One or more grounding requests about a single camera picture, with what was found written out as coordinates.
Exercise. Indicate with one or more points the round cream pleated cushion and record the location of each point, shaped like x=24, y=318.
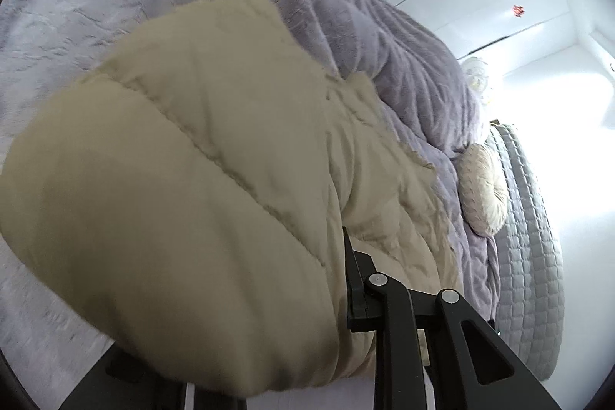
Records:
x=482, y=190

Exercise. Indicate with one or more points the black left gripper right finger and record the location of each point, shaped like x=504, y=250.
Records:
x=433, y=350

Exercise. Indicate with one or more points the grey quilted mattress cover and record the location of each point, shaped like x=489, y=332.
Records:
x=531, y=309

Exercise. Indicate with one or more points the lavender plush bed blanket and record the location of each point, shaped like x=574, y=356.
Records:
x=47, y=45

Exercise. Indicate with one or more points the beige puffer jacket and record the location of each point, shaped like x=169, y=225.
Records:
x=191, y=198

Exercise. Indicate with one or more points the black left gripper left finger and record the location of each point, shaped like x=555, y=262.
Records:
x=121, y=381

